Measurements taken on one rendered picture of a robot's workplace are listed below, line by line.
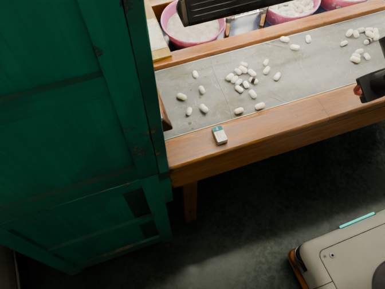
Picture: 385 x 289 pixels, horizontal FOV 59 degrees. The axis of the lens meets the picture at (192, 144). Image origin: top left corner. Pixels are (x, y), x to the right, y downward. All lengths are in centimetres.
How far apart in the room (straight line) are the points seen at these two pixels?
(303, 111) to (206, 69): 39
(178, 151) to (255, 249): 86
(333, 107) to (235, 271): 93
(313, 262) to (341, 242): 15
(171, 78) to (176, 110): 15
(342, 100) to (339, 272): 71
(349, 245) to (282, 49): 87
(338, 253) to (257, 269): 41
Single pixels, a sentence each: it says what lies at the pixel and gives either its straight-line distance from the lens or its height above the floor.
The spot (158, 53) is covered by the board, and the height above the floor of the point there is 78.
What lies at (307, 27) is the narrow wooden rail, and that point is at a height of 76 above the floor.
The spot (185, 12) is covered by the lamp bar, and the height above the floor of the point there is 108.
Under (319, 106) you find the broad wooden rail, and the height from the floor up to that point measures 76.
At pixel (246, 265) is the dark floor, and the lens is 179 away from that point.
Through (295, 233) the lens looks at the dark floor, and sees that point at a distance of 188.
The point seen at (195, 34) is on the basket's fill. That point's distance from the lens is 148.
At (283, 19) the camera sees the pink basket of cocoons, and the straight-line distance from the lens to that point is 157.
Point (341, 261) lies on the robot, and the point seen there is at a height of 28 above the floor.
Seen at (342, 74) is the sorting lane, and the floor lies 74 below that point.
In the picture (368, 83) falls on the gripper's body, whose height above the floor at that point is 108.
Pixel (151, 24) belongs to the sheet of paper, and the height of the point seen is 78.
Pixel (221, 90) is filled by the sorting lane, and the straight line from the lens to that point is 128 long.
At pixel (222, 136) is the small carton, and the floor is 79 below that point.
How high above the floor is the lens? 175
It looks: 62 degrees down
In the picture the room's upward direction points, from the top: straight up
